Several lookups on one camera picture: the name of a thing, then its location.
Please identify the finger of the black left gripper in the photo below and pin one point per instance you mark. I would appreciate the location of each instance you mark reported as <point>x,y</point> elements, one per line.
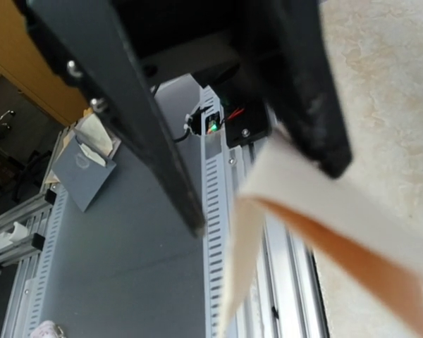
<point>86,45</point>
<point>282,50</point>

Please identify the spare letter paper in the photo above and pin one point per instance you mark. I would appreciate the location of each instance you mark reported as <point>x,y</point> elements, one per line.
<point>368,225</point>

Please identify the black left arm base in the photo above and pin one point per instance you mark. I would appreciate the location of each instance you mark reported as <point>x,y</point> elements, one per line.
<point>233,105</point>

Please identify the grey envelope on shelf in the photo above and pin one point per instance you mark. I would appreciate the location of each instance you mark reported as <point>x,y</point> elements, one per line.
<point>86,160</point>

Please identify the aluminium front table rail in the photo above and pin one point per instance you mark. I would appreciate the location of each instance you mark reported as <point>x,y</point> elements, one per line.
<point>127,266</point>

